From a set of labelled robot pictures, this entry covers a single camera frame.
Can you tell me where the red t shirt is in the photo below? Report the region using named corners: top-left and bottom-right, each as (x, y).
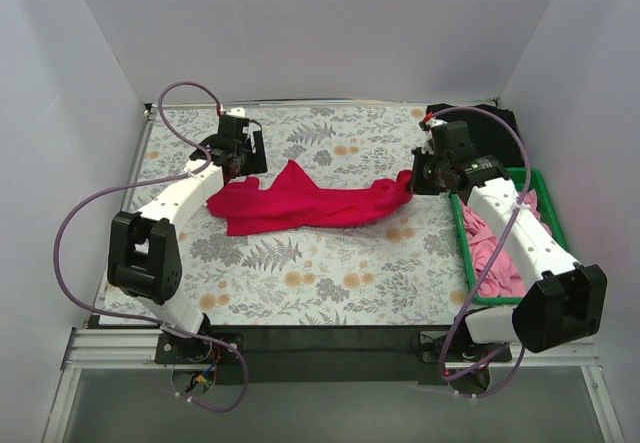
top-left (207, 160), bottom-right (412, 236)

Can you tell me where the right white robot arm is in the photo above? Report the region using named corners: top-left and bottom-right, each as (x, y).
top-left (409, 118), bottom-right (607, 353)

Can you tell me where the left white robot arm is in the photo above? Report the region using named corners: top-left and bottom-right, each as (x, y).
top-left (107, 108), bottom-right (267, 334)

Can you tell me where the folded black t shirt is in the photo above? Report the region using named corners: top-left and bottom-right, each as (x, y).
top-left (440, 104), bottom-right (525, 168)

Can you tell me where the green plastic bin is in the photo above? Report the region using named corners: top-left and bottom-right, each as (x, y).
top-left (450, 169), bottom-right (568, 306)

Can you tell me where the floral table mat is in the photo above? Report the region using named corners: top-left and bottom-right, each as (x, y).
top-left (102, 104), bottom-right (481, 326)

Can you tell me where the pink t shirt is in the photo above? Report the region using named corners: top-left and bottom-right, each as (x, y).
top-left (462, 187), bottom-right (554, 298)

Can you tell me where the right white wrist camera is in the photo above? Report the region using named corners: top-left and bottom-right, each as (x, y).
top-left (421, 113), bottom-right (447, 156)

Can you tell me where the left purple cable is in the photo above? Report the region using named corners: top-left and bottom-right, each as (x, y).
top-left (53, 80), bottom-right (250, 413)

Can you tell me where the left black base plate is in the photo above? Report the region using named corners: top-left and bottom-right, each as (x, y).
top-left (154, 332), bottom-right (244, 365)

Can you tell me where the aluminium frame rail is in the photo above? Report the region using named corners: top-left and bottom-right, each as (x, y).
top-left (59, 325), bottom-right (601, 404)

